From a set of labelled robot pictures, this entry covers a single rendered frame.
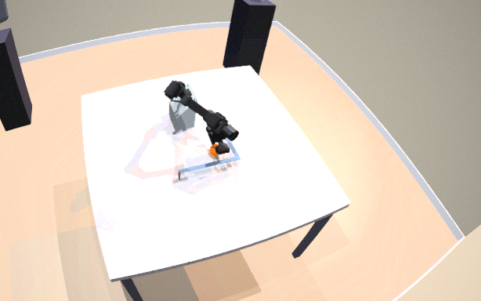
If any translucent orange ball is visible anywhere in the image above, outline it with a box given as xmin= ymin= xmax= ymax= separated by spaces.
xmin=208 ymin=148 xmax=219 ymax=159

